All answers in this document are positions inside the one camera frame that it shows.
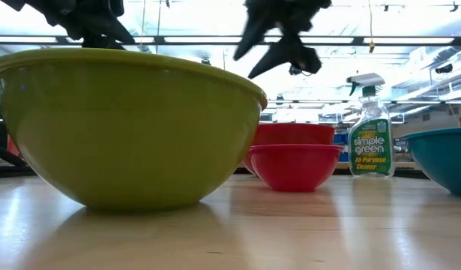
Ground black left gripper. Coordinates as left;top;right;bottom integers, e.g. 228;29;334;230
0;0;136;51

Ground yellow hanging cord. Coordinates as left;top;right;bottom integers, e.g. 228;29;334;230
367;0;376;54

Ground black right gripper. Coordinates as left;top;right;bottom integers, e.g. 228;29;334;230
232;0;333;80

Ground black ceiling camera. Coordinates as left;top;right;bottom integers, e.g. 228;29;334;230
288;64;313;77

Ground small red bowl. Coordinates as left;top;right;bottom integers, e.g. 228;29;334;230
247;144;344;193

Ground large red bowl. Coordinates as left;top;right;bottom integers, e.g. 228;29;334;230
241;122;336;176

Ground blue storage bins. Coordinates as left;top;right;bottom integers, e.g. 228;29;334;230
334;131;350;163

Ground teal bowl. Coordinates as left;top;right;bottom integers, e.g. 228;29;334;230
401;126;461;198

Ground green cleaner spray bottle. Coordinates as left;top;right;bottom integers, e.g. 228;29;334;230
346;72;397;179

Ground thin black overhead rail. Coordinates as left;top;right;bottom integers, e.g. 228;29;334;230
266;98;461;105

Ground large yellow-green bowl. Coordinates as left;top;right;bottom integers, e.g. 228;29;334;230
0;47;268;210

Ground red cloth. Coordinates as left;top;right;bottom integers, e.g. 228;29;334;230
6;135;22;158

